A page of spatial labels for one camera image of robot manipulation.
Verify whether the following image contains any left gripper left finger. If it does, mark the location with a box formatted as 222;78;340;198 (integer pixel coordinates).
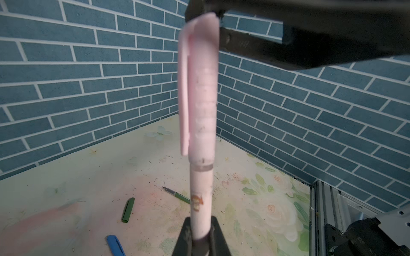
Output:
172;217;193;256

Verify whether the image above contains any green pen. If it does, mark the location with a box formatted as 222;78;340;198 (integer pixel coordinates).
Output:
163;187;191;204

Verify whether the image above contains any green pen cap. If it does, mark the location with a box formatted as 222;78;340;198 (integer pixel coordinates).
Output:
121;197;135;223

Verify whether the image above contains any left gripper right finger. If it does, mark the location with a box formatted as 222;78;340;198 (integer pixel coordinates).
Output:
209;216;232;256

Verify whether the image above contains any pink pen cap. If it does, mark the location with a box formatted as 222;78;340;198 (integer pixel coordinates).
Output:
177;12;220;166

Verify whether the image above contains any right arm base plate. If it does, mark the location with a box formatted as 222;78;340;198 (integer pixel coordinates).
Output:
324;218;410;256

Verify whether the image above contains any pink pen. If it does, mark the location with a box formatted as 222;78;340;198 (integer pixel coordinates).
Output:
190;164;214;241

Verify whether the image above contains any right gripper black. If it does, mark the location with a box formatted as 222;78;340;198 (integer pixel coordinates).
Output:
185;1;410;70

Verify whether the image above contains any blue pen cap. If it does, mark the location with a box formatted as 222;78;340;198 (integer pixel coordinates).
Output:
106;235;126;256

